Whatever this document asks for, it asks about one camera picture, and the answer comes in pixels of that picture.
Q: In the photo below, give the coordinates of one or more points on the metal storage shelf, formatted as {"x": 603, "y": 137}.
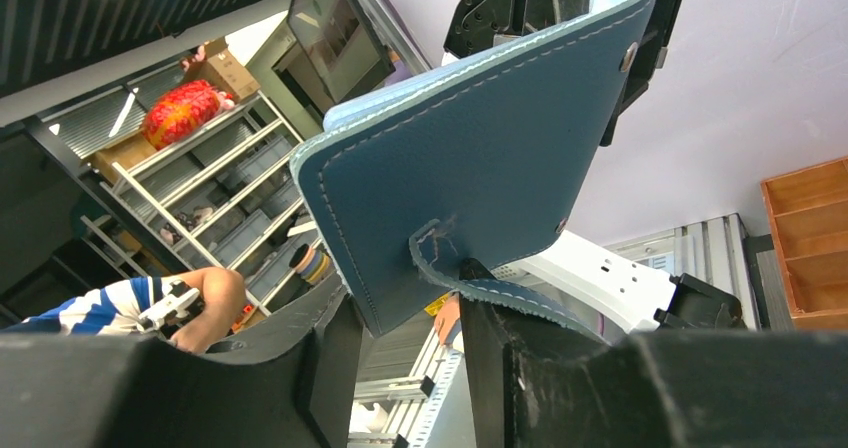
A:
{"x": 223, "y": 196}

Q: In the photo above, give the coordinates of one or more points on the blue leather card holder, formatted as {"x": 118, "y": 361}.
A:
{"x": 376, "y": 178}

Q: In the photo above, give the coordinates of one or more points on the orange compartment tray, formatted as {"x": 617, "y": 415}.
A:
{"x": 807, "y": 212}

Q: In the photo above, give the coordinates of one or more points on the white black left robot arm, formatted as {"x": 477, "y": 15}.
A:
{"x": 616, "y": 279}

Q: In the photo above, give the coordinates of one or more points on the red yellow bag on shelf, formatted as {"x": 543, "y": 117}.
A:
{"x": 182, "y": 110}

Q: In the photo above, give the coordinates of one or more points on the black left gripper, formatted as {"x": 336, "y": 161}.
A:
{"x": 478, "y": 25}

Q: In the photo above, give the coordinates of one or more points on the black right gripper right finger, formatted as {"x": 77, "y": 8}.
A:
{"x": 534, "y": 383}

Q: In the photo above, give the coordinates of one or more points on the cardboard box on shelf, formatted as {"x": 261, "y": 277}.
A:
{"x": 214, "y": 63}

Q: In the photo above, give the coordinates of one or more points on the black monitor screen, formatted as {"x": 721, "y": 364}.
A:
{"x": 341, "y": 44}

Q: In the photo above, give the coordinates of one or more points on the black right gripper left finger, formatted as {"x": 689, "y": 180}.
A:
{"x": 287, "y": 381}

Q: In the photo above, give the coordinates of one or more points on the person in striped shirt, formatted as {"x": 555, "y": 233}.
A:
{"x": 115, "y": 309}

